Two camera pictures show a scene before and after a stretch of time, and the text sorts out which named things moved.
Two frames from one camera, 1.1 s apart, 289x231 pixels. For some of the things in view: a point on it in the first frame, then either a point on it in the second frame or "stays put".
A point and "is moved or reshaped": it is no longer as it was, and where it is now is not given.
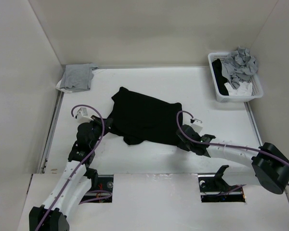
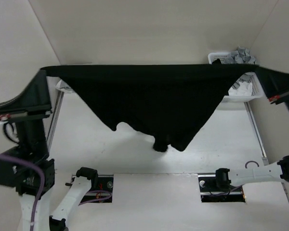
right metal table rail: (254, 122) stays put
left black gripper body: (97, 125) → (31, 127)
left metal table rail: (51, 131) stays put
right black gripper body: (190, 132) → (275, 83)
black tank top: (138, 118) is moved or reshaped
